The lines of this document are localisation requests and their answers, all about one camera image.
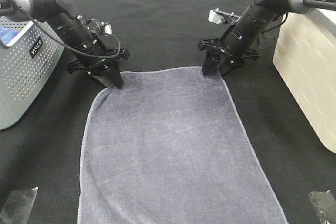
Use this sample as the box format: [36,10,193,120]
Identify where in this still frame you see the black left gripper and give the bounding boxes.
[66,28,130,88]

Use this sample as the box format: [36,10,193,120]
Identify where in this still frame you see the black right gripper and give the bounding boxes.
[197,28,260,76]

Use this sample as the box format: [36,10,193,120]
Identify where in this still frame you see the grey towel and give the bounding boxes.
[77,67,287,223]

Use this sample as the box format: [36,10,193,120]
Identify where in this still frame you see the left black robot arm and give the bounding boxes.
[1,0,130,88]

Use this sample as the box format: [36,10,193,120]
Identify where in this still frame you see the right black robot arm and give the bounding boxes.
[197,0,335,75]

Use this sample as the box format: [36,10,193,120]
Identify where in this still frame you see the blue towel in basket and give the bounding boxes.
[0,26,19,47]

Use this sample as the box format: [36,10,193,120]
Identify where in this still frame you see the grey perforated laundry basket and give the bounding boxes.
[1,16,64,130]

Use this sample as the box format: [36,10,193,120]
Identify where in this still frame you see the white plastic storage box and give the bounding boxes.
[273,9,335,152]

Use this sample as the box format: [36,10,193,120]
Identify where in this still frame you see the left clear tape strip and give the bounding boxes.
[1,187,38,224]

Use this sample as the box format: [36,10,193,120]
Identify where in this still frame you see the clear tape strip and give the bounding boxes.
[308,190,335,224]
[1,187,38,224]

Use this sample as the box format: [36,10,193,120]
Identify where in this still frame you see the right clear tape strip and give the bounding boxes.
[308,190,335,224]

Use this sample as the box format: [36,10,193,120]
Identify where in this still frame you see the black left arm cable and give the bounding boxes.
[0,0,122,58]

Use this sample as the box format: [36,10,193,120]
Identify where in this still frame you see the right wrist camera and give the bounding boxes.
[208,8,240,25]

